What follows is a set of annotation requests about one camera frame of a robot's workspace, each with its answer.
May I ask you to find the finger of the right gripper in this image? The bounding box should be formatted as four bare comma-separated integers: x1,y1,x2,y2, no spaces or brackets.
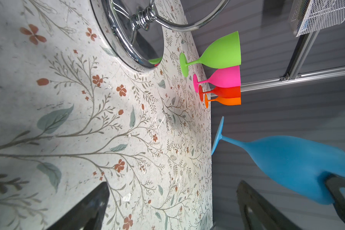
324,174,345,223

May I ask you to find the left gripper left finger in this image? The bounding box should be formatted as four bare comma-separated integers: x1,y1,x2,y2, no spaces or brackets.
49,182,110,230

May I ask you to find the yellow-green wine glass front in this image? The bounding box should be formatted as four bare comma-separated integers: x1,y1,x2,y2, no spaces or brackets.
179,31,242,77

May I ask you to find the blue wine glass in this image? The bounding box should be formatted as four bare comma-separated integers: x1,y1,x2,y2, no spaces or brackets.
212,118,345,205

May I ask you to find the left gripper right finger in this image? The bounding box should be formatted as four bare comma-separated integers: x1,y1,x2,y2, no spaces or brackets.
237,180,300,230

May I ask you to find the orange wine glass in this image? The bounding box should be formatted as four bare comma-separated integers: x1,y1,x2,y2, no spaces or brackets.
204,95,242,108

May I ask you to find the white wire wall basket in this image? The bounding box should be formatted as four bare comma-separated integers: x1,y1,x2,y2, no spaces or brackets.
288,0,345,37

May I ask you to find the chrome wine glass rack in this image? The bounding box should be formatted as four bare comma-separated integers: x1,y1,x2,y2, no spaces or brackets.
90,1,228,72

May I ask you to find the red wine glass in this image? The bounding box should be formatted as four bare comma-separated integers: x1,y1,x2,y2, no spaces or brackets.
198,85,241,102

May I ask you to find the pink wine glass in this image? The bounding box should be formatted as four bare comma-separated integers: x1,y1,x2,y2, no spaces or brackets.
193,66,241,93

